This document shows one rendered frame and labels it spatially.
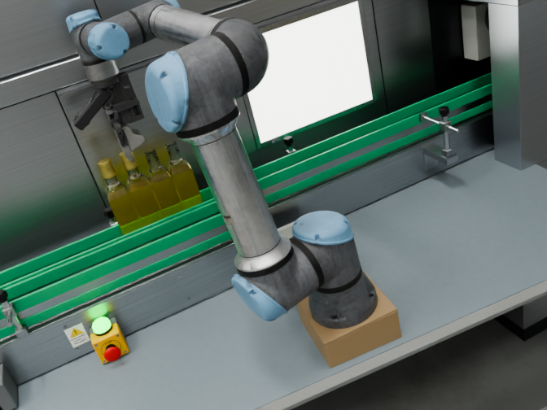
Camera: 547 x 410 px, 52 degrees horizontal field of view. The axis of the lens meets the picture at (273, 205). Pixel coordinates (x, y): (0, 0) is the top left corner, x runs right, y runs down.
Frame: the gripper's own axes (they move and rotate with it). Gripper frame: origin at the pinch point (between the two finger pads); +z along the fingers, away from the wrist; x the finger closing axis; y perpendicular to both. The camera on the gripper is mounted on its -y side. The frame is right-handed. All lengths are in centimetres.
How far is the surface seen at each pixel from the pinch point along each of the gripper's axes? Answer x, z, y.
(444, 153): -16, 28, 84
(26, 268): 3.3, 20.2, -34.3
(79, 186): 14.9, 9.0, -14.2
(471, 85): 2, 20, 110
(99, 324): -20.5, 30.1, -21.9
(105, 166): -1.7, 0.0, -5.9
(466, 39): 12, 9, 118
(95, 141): 11.9, -2.6, -5.4
